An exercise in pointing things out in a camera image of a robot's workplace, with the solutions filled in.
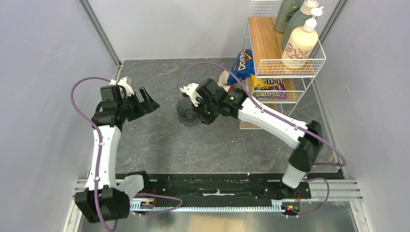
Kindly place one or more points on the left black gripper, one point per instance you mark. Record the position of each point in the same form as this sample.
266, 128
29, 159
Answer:
148, 105

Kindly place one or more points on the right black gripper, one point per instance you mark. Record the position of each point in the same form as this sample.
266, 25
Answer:
208, 119

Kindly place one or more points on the dark transparent coffee dripper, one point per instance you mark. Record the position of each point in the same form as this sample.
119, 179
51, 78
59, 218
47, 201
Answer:
186, 115

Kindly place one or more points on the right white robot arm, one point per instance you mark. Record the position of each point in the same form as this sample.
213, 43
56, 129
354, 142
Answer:
210, 101

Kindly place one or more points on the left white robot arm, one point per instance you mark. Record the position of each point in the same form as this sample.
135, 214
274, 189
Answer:
103, 199

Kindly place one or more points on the stack of paper filters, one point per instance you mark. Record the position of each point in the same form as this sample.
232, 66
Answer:
223, 81

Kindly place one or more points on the blue Doritos chip bag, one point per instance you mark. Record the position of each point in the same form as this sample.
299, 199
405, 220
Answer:
243, 66

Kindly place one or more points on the yellow M&M's candy bag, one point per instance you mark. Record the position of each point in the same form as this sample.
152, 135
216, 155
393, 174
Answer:
269, 88

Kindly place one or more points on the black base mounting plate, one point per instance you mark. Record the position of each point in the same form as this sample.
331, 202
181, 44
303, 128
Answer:
221, 190

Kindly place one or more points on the cream pump bottle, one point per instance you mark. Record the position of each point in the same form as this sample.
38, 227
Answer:
301, 42

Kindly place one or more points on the green pump bottle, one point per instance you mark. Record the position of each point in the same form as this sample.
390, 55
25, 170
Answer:
305, 17

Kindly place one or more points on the dark green bottle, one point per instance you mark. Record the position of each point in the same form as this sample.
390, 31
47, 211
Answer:
287, 9

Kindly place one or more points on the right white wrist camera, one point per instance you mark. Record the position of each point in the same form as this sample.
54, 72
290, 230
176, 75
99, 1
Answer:
190, 91

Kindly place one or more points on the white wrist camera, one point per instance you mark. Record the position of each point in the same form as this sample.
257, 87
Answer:
190, 91
125, 86

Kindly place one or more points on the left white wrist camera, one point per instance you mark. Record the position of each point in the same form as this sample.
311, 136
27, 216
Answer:
125, 86

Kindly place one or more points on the white wire shelf rack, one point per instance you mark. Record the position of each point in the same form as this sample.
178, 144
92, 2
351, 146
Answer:
296, 75

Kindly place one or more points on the aluminium frame rail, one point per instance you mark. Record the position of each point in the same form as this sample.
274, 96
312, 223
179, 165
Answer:
314, 191

